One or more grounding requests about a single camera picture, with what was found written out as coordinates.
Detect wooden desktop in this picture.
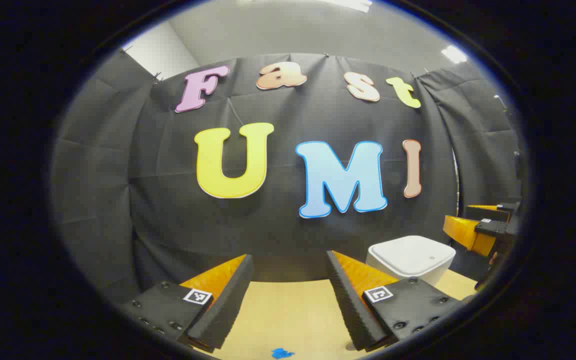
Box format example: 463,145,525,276
213,269,479,360

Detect ceiling light panel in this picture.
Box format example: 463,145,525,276
440,45,469,64

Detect white desktop garbage bin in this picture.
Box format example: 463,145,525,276
366,235,457,287

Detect black backdrop cloth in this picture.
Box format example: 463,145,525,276
50,49,524,306

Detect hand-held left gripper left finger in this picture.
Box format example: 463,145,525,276
120,254,254,351

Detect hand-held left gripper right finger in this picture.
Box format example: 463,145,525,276
326,250,464,352

